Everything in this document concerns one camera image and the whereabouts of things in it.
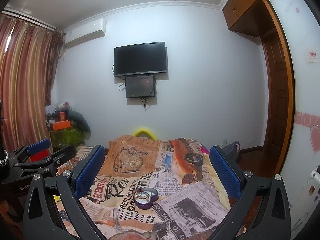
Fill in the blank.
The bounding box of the red gold braided bracelet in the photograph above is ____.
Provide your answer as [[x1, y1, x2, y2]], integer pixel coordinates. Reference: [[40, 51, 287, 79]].
[[133, 190, 151, 202]]

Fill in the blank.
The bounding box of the purple heart jewelry box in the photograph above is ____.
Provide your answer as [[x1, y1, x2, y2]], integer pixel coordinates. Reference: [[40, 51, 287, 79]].
[[132, 187, 158, 210]]

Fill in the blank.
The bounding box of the green covered side table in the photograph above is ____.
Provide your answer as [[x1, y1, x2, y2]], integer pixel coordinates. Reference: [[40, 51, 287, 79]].
[[50, 127, 84, 148]]

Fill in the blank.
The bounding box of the white suitcase with stickers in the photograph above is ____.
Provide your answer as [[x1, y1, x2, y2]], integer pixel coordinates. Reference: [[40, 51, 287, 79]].
[[290, 166, 319, 239]]

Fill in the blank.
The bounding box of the orange box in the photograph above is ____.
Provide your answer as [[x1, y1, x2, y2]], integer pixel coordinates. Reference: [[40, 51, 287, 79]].
[[53, 120, 71, 131]]

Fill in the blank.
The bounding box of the dark green jacket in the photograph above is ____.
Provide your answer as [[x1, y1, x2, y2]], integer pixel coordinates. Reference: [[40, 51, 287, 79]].
[[67, 111, 91, 140]]

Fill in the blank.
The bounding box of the dark bag on floor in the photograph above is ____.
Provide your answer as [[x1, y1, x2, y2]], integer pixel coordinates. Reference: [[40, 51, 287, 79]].
[[222, 141, 240, 161]]

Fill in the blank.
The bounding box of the newspaper print bed cover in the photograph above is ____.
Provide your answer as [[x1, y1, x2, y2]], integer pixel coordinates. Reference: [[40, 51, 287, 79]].
[[53, 134, 232, 240]]

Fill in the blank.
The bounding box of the gold bangle in box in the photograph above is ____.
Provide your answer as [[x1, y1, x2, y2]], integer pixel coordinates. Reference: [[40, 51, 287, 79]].
[[135, 192, 152, 205]]

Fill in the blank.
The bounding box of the yellow pillow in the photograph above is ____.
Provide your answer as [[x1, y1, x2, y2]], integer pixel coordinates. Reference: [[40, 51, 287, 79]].
[[132, 127, 157, 140]]

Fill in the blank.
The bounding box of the striped red gold curtain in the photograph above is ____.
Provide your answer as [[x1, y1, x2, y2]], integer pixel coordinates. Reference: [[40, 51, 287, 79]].
[[1, 15, 63, 152]]

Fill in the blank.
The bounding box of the brown wooden door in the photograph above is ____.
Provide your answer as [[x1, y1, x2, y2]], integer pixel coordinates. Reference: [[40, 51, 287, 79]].
[[261, 0, 295, 174]]

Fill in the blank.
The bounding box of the white air conditioner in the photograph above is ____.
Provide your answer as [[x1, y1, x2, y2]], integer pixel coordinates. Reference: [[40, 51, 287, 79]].
[[65, 18, 106, 48]]

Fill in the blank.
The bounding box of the white wardrobe with hearts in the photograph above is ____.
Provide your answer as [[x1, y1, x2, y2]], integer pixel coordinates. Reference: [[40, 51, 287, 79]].
[[265, 0, 320, 238]]

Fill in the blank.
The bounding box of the wooden overhead cabinet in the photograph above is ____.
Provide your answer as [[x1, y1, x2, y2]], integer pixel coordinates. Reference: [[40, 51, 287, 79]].
[[222, 0, 283, 37]]

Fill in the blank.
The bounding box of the small black wall monitor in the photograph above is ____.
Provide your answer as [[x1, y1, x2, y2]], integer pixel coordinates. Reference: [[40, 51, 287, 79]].
[[125, 75, 156, 99]]

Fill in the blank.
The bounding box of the large black wall television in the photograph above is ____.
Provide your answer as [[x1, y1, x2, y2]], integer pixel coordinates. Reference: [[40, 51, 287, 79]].
[[113, 42, 167, 77]]

